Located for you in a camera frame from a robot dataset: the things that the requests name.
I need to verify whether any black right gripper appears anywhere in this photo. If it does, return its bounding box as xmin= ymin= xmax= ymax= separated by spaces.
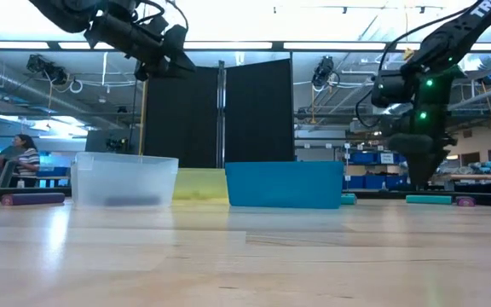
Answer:
xmin=388 ymin=63 xmax=459 ymax=188

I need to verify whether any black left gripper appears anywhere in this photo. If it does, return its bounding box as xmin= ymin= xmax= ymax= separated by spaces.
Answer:
xmin=85 ymin=12 xmax=196 ymax=82

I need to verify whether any clear plastic bin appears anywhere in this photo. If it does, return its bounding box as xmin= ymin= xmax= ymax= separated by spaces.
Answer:
xmin=69 ymin=152 xmax=180 ymax=211

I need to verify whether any wooden workbench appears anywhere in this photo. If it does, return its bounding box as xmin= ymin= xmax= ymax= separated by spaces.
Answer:
xmin=435 ymin=172 xmax=491 ymax=183

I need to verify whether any ceiling light strip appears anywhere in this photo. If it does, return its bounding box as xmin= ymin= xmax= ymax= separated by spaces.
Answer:
xmin=395 ymin=42 xmax=491 ymax=51
xmin=0 ymin=41 xmax=50 ymax=50
xmin=183 ymin=41 xmax=274 ymax=50
xmin=282 ymin=41 xmax=387 ymax=51
xmin=57 ymin=41 xmax=101 ymax=50

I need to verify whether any shelf with blue bins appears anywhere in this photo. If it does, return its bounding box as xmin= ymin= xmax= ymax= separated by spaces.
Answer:
xmin=342 ymin=147 xmax=419 ymax=192

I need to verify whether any yellow vertical pole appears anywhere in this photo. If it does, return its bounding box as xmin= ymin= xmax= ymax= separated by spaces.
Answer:
xmin=137 ymin=78 xmax=149 ymax=157

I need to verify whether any black folding partition screen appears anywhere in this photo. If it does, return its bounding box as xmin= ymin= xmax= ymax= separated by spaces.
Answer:
xmin=144 ymin=58 xmax=297 ymax=170

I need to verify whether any yellow plastic bin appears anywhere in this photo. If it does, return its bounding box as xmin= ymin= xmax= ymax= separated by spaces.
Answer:
xmin=171 ymin=168 xmax=230 ymax=205

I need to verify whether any blue plastic bin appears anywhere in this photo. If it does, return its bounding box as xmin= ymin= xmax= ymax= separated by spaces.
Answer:
xmin=224 ymin=160 xmax=344 ymax=210

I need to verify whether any person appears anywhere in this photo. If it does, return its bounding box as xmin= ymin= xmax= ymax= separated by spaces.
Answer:
xmin=0 ymin=133 xmax=42 ymax=188

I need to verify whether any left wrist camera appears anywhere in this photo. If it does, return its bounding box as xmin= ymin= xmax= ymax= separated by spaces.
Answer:
xmin=159 ymin=23 xmax=188 ymax=49

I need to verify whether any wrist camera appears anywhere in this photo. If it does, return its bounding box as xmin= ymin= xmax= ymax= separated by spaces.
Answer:
xmin=370 ymin=69 xmax=413 ymax=108
xmin=159 ymin=23 xmax=188 ymax=49

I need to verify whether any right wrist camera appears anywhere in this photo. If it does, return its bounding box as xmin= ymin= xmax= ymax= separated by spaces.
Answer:
xmin=370 ymin=69 xmax=413 ymax=108

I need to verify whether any white duct box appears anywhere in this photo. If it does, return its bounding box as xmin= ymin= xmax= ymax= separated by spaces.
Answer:
xmin=462 ymin=54 xmax=491 ymax=73

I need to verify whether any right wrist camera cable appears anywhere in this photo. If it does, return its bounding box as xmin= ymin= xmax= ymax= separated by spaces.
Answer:
xmin=354 ymin=3 xmax=485 ymax=129

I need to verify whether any black table frame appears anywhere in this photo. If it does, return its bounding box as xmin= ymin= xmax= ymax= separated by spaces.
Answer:
xmin=0 ymin=185 xmax=491 ymax=209

